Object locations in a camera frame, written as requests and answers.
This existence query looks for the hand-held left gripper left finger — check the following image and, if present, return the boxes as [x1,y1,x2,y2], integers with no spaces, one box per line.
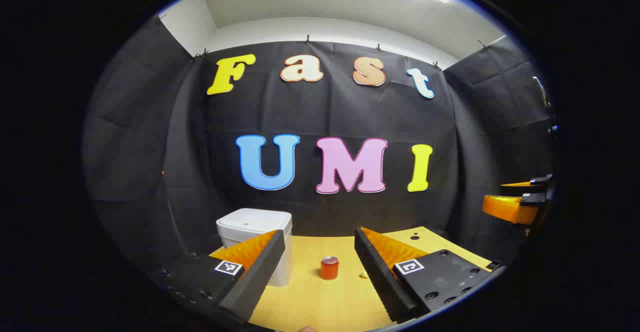
[150,229,286,324]

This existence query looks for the red pop can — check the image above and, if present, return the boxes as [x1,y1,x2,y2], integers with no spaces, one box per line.
[320,256,340,281]

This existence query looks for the wooden desktop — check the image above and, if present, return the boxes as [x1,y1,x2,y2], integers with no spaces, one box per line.
[209,226,493,332]

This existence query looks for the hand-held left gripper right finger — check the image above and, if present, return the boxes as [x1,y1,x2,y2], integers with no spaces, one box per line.
[354,226,505,324]

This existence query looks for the white desktop garbage bin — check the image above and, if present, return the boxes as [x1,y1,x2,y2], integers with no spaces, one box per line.
[216,208,293,288]

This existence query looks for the black backdrop cloth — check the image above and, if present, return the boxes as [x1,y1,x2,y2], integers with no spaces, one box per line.
[82,14,556,278]

